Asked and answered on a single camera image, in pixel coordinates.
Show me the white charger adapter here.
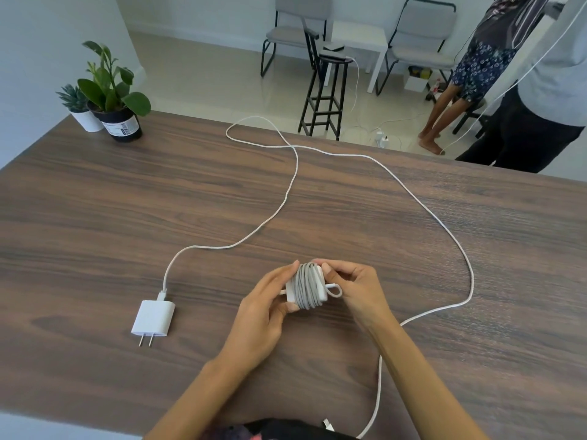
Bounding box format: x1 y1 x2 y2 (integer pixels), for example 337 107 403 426
130 293 177 349
280 260 345 312

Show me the person's right forearm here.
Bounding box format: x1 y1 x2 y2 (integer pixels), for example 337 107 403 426
369 315 490 440

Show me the white side table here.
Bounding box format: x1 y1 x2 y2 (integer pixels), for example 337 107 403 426
323 20 391 94

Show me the small white box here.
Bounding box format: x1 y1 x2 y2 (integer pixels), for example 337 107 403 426
403 66 434 94

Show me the green plant in black pot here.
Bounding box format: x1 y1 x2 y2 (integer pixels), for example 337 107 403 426
76 40 152 144

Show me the grey folding chair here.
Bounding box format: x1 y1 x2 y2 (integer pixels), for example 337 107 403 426
375 0 459 97
260 0 333 78

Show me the succulent in white pot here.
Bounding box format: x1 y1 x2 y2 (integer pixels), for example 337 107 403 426
56 83 105 133

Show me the person's left hand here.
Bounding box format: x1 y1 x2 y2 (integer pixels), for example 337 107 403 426
215 260 301 372

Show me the person's right hand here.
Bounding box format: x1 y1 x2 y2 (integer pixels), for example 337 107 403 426
311 258 397 337

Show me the long white charging cable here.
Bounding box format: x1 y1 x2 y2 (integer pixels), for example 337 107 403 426
158 115 474 440

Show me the black bar stool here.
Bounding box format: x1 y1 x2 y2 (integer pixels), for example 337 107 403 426
297 18 355 142

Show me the long thin white cable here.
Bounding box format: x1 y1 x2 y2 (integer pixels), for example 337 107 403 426
439 0 587 155

